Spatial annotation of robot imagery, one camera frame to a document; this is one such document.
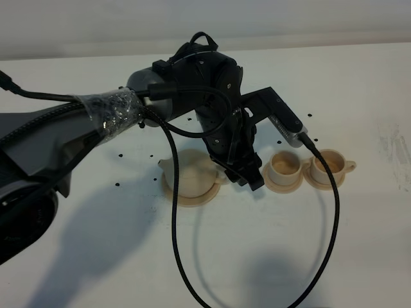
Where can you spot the left beige teacup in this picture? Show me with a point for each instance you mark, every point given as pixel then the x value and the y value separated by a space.
pixel 285 168

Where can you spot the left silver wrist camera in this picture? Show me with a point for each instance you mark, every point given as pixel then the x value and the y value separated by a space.
pixel 266 103

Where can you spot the beige teapot saucer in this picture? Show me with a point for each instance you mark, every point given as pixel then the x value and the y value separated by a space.
pixel 189 202

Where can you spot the right beige cup saucer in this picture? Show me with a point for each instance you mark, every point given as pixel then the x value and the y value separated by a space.
pixel 319 179

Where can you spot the left beige cup saucer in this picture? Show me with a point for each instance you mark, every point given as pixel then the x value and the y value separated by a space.
pixel 282 189

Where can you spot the beige ceramic teapot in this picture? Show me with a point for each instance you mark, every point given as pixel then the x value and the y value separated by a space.
pixel 197 173

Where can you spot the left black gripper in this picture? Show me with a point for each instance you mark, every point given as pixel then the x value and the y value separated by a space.
pixel 231 147

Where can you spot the beige cup saucer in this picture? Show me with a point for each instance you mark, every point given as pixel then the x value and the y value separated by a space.
pixel 282 189
pixel 319 179

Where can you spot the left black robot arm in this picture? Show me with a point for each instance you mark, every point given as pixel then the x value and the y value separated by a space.
pixel 40 149

